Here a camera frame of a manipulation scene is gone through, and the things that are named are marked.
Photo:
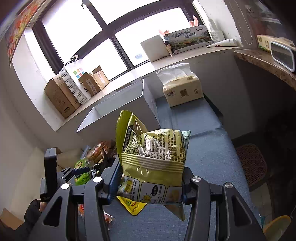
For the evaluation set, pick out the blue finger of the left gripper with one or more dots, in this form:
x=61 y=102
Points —
x=79 y=171

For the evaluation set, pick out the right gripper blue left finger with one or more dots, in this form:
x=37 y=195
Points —
x=112 y=177

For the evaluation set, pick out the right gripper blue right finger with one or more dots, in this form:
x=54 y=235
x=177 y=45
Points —
x=187 y=188

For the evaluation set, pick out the brown pastry snack packet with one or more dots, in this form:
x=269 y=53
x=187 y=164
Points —
x=98 y=151

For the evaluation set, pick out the yellow snack pouch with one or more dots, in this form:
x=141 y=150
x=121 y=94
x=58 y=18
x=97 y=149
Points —
x=133 y=207

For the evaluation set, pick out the olive green chip bag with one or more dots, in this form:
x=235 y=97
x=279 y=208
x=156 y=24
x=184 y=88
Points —
x=153 y=163

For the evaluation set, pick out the orange cake packet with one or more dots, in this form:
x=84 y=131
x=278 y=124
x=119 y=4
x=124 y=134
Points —
x=108 y=218

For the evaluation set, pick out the left hand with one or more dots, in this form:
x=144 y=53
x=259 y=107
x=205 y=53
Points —
x=42 y=206

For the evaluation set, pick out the white open storage box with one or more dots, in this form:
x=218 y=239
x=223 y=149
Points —
x=100 y=123

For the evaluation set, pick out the tall brown cardboard box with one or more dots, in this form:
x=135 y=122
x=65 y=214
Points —
x=61 y=96

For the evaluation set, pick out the small open cardboard box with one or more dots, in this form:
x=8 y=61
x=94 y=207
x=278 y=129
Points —
x=94 y=81

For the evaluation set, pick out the white dotted paper bag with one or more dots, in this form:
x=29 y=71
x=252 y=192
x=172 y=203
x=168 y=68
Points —
x=71 y=72

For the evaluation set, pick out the beige tissue pack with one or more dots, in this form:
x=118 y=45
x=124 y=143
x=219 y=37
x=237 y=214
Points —
x=180 y=84

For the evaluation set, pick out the white foam box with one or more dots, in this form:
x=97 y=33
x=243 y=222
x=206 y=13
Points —
x=154 y=48

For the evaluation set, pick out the printed landscape gift box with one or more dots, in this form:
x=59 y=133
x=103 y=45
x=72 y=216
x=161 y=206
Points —
x=188 y=39

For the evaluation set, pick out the white lotion tube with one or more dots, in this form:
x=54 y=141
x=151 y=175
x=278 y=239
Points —
x=225 y=43

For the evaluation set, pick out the white pump bottle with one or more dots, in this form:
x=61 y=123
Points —
x=217 y=35

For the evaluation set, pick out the pink toy figure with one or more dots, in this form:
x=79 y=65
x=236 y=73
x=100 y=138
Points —
x=194 y=22

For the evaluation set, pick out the white framed mirror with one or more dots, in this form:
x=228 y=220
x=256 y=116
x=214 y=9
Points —
x=283 y=55

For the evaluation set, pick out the green white tissue box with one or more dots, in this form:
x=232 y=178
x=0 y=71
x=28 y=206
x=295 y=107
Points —
x=265 y=40

